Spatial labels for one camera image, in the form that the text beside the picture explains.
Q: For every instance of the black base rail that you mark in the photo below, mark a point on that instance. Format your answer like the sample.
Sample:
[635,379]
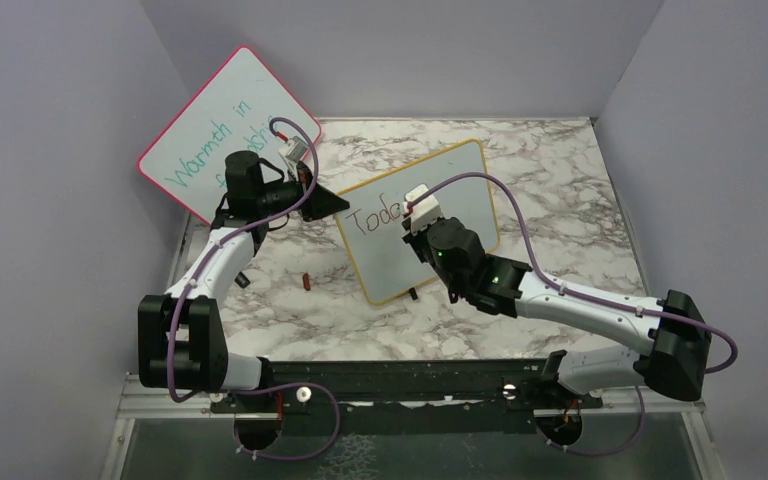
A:
[511,396]

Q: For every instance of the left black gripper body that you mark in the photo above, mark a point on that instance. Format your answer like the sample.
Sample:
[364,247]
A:
[277,198]

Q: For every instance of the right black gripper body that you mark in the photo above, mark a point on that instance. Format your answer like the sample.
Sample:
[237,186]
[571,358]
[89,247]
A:
[421,245]

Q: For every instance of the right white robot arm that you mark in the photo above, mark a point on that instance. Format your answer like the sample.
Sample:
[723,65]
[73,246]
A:
[659,343]

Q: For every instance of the pink framed whiteboard with writing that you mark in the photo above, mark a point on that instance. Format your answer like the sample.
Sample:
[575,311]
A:
[231,112]

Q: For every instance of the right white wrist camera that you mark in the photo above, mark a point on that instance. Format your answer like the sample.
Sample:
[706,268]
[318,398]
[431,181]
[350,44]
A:
[418,215]

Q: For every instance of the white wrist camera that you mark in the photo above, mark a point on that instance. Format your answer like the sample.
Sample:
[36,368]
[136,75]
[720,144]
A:
[293,151]
[418,215]

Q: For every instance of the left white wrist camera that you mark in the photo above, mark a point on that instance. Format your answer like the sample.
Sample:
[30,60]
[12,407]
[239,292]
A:
[293,151]

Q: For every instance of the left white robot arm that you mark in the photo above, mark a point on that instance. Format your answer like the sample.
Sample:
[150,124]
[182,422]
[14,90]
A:
[181,341]

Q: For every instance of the yellow framed whiteboard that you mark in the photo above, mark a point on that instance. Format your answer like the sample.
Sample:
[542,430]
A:
[371,228]

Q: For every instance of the black pink-board stand foot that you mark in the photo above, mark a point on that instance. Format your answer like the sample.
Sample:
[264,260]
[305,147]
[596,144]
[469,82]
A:
[242,280]

